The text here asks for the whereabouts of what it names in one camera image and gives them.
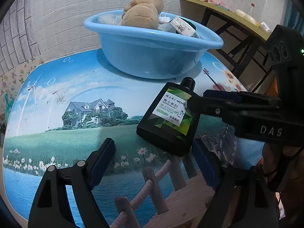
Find black green shampoo bottle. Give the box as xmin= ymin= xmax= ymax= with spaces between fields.
xmin=136 ymin=77 xmax=200 ymax=157

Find small printed carton box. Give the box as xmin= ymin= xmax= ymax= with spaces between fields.
xmin=169 ymin=17 xmax=199 ymax=38

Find tan plush bear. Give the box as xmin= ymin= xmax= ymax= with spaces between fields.
xmin=122 ymin=0 xmax=164 ymax=30

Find clear zip bag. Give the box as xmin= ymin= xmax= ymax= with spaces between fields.
xmin=98 ymin=13 xmax=122 ymax=25

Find white plastic hook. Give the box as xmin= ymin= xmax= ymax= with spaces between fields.
xmin=159 ymin=14 xmax=171 ymax=25

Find wooden side table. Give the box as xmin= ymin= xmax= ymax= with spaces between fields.
xmin=180 ymin=0 xmax=274 ymax=94

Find blue plastic basin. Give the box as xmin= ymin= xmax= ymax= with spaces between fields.
xmin=84 ymin=10 xmax=224 ymax=79

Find cream bun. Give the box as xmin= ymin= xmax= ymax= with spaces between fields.
xmin=244 ymin=14 xmax=258 ymax=27
xmin=235 ymin=9 xmax=247 ymax=18

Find jar on shelf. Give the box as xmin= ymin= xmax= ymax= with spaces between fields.
xmin=259 ymin=22 xmax=272 ymax=35

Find glass bottle on shelf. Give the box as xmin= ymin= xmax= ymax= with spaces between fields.
xmin=247 ymin=3 xmax=255 ymax=17

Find pink cloth on shelf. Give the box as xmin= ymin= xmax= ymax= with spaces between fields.
xmin=203 ymin=0 xmax=230 ymax=10

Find teal garbage bag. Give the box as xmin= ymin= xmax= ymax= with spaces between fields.
xmin=4 ymin=94 xmax=15 ymax=123

